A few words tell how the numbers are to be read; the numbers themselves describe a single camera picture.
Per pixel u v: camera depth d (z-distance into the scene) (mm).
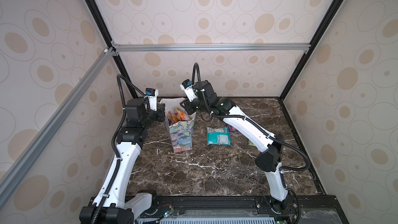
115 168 421
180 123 749
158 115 646
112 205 373
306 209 738
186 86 646
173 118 875
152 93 603
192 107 670
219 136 946
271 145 493
